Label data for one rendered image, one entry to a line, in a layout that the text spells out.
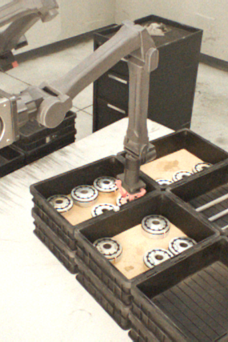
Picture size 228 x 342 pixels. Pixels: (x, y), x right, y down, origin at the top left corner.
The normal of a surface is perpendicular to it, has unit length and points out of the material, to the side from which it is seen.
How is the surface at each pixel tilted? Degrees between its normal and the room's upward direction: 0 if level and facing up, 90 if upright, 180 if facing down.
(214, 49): 90
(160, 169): 0
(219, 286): 0
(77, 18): 90
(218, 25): 90
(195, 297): 0
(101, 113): 90
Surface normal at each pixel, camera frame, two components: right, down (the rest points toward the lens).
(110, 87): -0.68, 0.39
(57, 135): 0.73, 0.40
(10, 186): 0.04, -0.83
